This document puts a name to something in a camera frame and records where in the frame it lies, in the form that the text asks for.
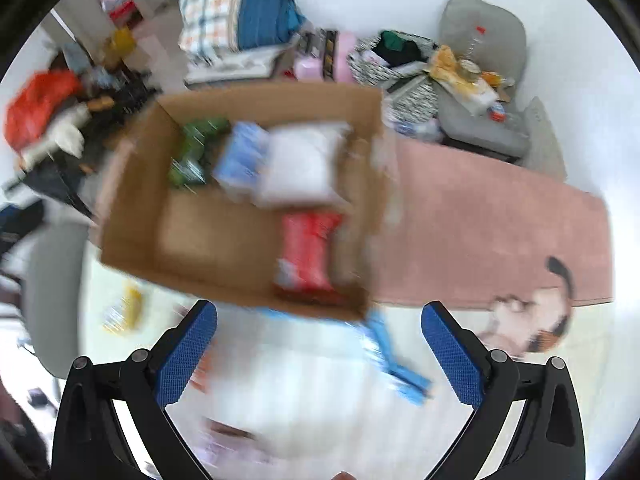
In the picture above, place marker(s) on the blue plastic packet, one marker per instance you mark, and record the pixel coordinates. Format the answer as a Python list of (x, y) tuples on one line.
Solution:
[(395, 360)]

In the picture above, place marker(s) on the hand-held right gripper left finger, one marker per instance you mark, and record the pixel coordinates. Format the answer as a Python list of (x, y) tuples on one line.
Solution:
[(186, 355)]

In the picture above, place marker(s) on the light blue tissue packet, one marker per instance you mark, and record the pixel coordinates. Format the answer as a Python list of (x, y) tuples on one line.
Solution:
[(240, 160)]

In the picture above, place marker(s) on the plaid storage bag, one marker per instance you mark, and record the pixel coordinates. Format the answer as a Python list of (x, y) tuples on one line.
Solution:
[(215, 10)]

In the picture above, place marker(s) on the pile of snacks on armchair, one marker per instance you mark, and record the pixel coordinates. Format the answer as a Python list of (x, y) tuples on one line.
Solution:
[(470, 80)]

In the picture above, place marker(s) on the pink blanket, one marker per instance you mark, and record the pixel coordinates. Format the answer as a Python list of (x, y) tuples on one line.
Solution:
[(480, 230)]

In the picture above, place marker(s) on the yellow snack packet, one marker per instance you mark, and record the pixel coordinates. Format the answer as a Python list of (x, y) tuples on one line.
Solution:
[(125, 307)]

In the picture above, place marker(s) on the white soft packet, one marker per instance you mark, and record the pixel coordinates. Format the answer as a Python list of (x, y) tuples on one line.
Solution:
[(301, 166)]

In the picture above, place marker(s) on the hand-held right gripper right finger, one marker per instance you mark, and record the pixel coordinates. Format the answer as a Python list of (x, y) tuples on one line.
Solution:
[(452, 355)]

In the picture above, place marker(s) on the white bedsheet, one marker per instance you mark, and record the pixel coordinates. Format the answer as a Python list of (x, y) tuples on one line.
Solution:
[(310, 400)]

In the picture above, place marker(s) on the pink box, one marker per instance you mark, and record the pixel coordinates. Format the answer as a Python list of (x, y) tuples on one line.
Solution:
[(330, 57)]

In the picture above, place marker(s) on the grey armchair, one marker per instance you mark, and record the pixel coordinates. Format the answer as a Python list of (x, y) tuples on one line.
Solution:
[(487, 75)]

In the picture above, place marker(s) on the brown cardboard box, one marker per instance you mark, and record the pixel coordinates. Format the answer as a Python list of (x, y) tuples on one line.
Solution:
[(220, 240)]

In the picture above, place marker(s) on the red tissue packet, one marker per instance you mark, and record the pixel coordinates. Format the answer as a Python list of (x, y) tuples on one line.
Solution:
[(306, 252)]

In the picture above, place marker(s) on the green soft packet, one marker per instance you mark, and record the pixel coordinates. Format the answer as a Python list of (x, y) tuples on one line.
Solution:
[(194, 152)]

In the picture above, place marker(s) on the black and white patterned basket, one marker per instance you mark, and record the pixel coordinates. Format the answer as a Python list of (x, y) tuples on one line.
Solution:
[(395, 72)]

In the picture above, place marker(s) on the blue cloth bundle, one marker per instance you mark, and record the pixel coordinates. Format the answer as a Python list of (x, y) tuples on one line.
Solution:
[(267, 2)]

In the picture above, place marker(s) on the calico cat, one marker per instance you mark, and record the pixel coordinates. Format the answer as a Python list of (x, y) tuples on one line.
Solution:
[(537, 310)]

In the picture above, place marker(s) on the red plastic bag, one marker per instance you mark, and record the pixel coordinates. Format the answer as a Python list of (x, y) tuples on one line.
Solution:
[(37, 105)]

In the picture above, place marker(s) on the yellow plastic bag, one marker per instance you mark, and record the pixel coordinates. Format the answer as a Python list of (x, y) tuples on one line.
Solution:
[(119, 44)]

